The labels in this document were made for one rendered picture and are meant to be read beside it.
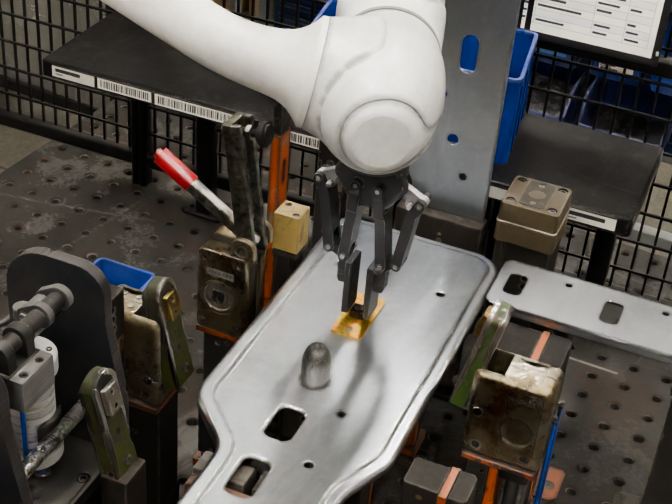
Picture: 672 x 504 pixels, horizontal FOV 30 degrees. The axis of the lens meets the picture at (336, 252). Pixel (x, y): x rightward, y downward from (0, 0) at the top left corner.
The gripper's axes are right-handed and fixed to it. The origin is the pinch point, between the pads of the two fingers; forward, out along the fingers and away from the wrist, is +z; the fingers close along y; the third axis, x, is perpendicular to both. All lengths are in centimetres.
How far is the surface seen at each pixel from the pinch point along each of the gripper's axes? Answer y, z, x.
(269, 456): 0.8, 4.5, -25.6
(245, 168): -14.5, -11.9, -1.5
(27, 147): -158, 105, 154
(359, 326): 1.0, 4.2, -2.0
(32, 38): -158, 73, 160
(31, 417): -20.1, 0.2, -35.6
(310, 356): -0.2, 0.5, -13.9
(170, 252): -46, 35, 39
